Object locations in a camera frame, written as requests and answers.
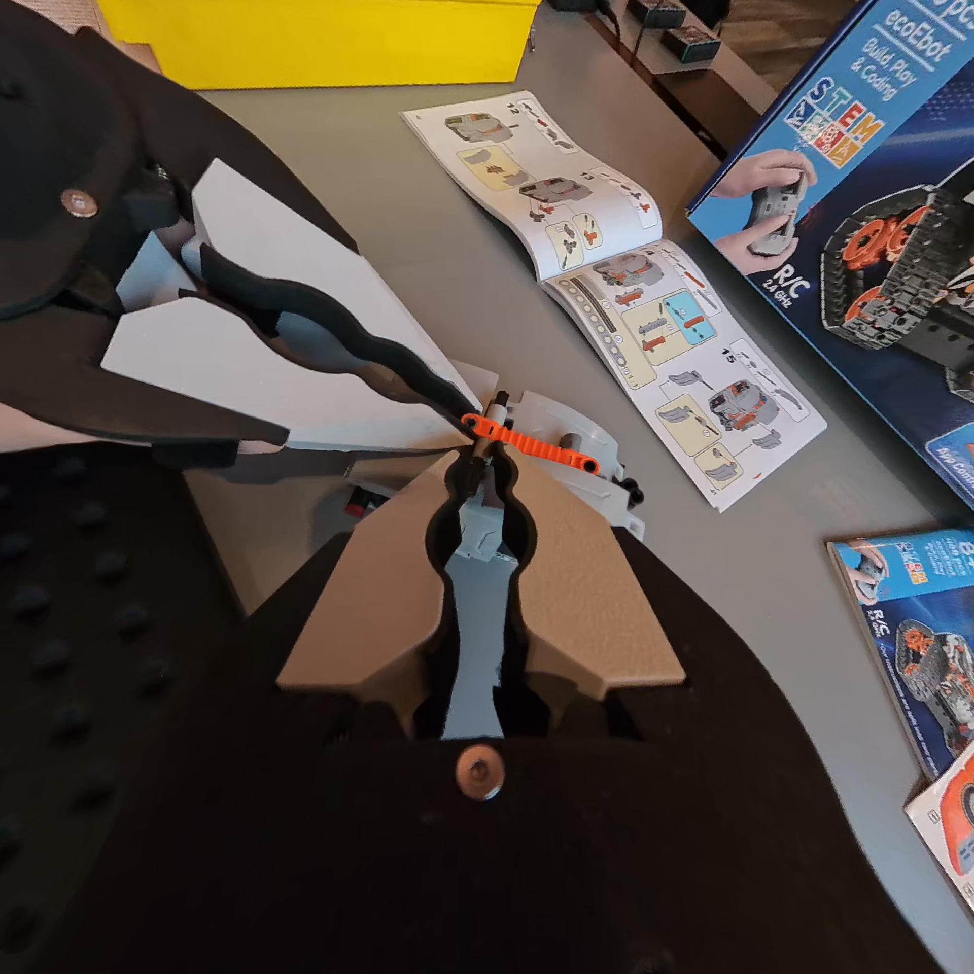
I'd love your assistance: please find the small blue booklet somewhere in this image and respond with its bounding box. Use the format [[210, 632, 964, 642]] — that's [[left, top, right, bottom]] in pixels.
[[827, 529, 974, 781]]

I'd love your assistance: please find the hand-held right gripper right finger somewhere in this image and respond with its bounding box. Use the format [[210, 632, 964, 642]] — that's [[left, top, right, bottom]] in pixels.
[[493, 445, 687, 725]]

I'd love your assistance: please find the grey building block robot model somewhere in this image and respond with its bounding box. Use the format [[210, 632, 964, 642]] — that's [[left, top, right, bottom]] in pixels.
[[342, 364, 648, 741]]

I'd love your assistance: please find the brown side table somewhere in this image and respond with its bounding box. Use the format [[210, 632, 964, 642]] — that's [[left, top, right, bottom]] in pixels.
[[533, 0, 868, 164]]

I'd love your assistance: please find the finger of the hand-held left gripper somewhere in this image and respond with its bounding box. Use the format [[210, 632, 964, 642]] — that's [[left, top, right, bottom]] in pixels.
[[181, 158, 490, 420], [101, 230, 474, 451]]

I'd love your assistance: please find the black perforated mat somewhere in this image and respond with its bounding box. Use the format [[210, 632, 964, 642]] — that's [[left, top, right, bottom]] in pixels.
[[0, 445, 254, 967]]

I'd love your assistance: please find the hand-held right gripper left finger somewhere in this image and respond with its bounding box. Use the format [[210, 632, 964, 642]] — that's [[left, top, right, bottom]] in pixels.
[[275, 453, 476, 737]]

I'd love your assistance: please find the orange toothed beam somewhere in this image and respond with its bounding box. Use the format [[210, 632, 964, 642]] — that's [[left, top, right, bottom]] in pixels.
[[460, 413, 602, 471]]

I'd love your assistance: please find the yellow plastic bin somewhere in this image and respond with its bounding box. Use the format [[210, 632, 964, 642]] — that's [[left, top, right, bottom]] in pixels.
[[97, 0, 543, 91]]

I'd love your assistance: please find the blue toy robot box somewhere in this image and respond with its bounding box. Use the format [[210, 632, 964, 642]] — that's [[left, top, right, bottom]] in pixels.
[[685, 0, 974, 511]]

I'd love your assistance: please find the open instruction booklet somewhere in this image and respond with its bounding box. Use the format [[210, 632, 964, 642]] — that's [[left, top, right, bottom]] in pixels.
[[401, 91, 828, 512]]

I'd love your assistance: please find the white orange sticker sheet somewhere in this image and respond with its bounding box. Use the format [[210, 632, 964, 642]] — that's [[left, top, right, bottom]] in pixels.
[[904, 742, 974, 914]]

